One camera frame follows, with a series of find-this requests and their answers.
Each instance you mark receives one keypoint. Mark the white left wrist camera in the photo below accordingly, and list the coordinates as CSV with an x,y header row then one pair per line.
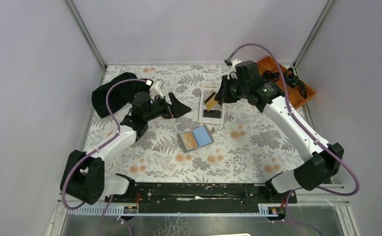
x,y
154,88

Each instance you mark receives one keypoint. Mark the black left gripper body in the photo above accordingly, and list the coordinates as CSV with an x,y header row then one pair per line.
x,y
159,108

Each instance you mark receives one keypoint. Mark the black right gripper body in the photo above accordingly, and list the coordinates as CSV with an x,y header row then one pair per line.
x,y
237,90

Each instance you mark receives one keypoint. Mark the white plastic card box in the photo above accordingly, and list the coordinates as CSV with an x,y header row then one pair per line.
x,y
205,92

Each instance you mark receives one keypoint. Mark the black cloth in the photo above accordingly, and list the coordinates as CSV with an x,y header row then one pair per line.
x,y
119,96

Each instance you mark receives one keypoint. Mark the dark blue rolled tie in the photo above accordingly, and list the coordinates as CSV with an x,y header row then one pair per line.
x,y
270,76

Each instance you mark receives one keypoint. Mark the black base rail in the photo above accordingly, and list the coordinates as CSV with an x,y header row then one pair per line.
x,y
199,198

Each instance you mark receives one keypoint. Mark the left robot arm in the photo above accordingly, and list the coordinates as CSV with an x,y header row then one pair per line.
x,y
84,175

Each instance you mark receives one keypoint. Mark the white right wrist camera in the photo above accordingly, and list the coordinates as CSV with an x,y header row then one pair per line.
x,y
232,71

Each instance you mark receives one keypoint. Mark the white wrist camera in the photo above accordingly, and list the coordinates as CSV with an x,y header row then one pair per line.
x,y
232,71
154,88

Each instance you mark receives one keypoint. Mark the grey blue card holder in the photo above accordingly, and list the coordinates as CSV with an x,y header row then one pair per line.
x,y
203,137

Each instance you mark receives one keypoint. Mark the floral table mat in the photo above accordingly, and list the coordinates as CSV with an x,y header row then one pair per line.
x,y
248,147

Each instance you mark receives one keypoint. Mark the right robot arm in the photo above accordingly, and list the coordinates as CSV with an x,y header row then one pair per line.
x,y
316,152

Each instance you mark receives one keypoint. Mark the black orange rolled tie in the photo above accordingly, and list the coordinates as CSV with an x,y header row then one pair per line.
x,y
293,81

